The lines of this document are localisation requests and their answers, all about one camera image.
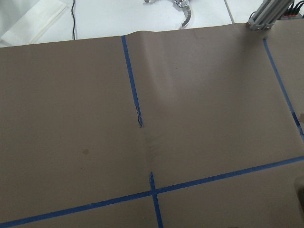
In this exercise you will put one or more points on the metal rod with stand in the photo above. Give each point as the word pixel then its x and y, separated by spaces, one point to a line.
pixel 168 14

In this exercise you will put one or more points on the aluminium frame post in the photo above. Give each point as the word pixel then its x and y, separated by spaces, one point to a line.
pixel 267 14

